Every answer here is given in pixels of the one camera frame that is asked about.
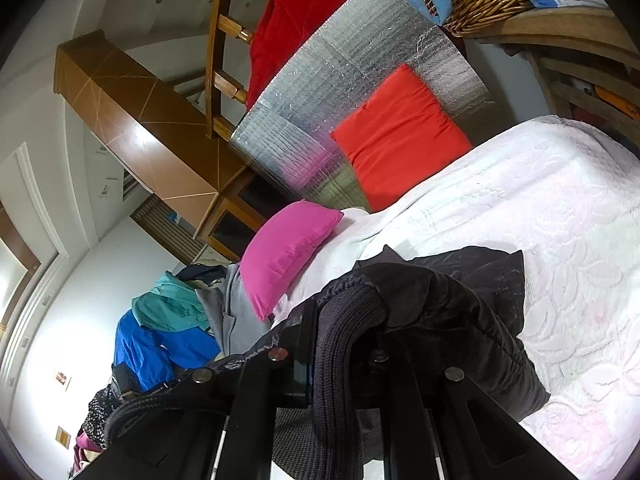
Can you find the white embossed bedspread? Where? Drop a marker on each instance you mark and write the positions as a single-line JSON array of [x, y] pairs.
[[550, 200]]

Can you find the pink pillow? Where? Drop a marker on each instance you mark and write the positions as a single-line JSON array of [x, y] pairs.
[[285, 255]]

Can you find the black puffer jacket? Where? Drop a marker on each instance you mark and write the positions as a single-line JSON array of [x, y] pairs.
[[440, 305]]

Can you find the wooden chair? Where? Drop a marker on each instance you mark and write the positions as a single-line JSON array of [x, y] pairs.
[[220, 60]]

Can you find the red cushion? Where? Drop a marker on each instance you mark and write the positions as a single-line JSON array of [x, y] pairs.
[[400, 135]]

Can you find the slatted wall vent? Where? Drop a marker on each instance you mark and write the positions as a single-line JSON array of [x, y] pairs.
[[165, 230]]

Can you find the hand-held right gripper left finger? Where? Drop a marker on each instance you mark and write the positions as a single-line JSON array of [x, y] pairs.
[[300, 372]]

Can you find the patterned clothes pile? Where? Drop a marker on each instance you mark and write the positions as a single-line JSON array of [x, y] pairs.
[[95, 425]]

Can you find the teal garment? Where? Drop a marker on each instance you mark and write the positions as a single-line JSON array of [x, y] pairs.
[[165, 305]]

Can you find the silver foil mat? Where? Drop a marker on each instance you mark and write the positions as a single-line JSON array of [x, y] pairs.
[[320, 95]]

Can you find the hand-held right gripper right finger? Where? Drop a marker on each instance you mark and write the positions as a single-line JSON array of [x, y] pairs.
[[405, 415]]

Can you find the small wall picture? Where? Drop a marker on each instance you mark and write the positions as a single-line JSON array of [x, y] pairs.
[[61, 378], [63, 435]]

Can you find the brown wooden cabinet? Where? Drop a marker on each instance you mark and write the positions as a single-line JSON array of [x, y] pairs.
[[145, 135]]

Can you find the dark garment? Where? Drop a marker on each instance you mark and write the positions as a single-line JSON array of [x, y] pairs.
[[200, 272]]

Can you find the wooden shelf unit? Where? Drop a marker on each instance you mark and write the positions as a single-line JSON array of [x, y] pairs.
[[575, 65]]

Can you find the red quilted blanket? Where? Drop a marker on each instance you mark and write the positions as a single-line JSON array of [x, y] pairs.
[[295, 15]]

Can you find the grey garment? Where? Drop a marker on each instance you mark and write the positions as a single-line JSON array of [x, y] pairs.
[[240, 310]]

